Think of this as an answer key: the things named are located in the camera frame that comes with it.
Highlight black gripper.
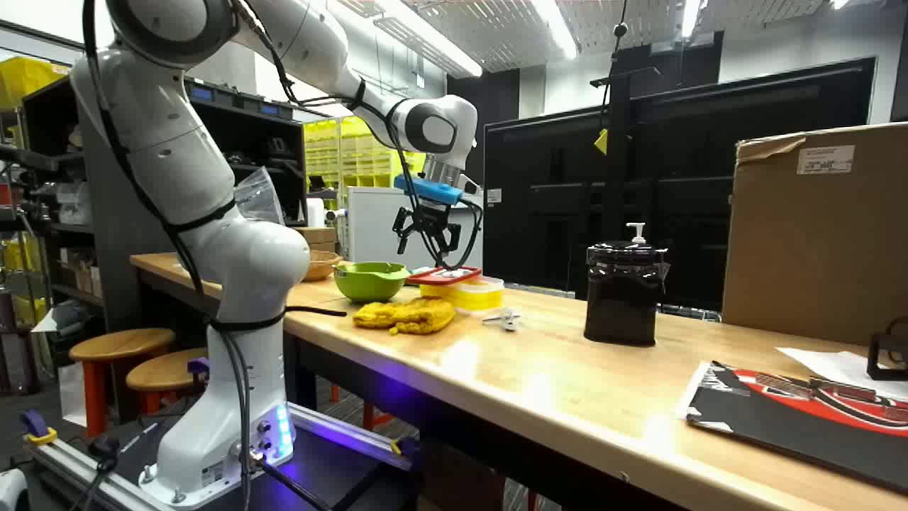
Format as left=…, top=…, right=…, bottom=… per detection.
left=389, top=200, right=463, bottom=272

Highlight robot base platform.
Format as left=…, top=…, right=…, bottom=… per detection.
left=31, top=400, right=420, bottom=511

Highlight red container lid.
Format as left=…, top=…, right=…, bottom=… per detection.
left=407, top=265, right=487, bottom=289

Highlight green bowl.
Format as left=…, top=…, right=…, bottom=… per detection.
left=332, top=258, right=414, bottom=306

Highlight yellow plastic container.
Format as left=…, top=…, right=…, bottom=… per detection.
left=419, top=277, right=509, bottom=315

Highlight yellow cloth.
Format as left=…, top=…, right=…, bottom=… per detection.
left=349, top=296, right=461, bottom=338

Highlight yellow storage bins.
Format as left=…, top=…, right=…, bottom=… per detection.
left=302, top=113, right=430, bottom=207

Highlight small metal clip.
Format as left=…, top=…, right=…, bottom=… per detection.
left=484, top=306, right=525, bottom=336

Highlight round wooden stool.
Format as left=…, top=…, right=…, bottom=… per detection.
left=122, top=347, right=213, bottom=418
left=65, top=328, right=180, bottom=441

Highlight black storage shelf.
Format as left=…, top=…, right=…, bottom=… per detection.
left=16, top=75, right=309, bottom=336

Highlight large black monitor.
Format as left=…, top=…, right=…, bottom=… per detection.
left=480, top=58, right=881, bottom=315

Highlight large cardboard box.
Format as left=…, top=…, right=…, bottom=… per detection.
left=722, top=120, right=908, bottom=347

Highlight white paper sheet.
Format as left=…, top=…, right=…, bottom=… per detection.
left=775, top=343, right=895, bottom=393

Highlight small black device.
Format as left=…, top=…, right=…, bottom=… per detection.
left=865, top=315, right=908, bottom=383

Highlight thin black cable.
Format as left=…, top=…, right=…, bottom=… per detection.
left=282, top=301, right=353, bottom=321

